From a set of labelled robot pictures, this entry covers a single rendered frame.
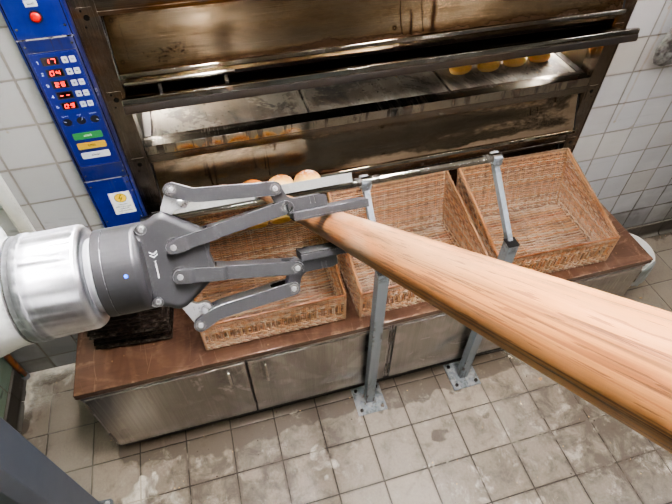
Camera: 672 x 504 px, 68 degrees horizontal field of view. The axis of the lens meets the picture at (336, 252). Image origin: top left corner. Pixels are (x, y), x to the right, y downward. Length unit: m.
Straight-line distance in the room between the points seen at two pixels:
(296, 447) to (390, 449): 0.42
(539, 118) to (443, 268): 2.21
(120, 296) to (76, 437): 2.26
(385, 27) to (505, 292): 1.69
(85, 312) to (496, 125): 2.04
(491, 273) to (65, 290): 0.33
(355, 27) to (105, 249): 1.47
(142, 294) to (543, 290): 0.33
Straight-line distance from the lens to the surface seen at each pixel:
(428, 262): 0.23
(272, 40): 1.75
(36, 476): 1.91
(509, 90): 2.23
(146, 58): 1.74
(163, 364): 2.01
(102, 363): 2.10
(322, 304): 1.90
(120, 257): 0.43
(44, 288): 0.43
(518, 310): 0.17
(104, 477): 2.55
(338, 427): 2.43
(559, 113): 2.47
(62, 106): 1.82
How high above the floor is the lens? 2.24
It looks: 48 degrees down
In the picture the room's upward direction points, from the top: straight up
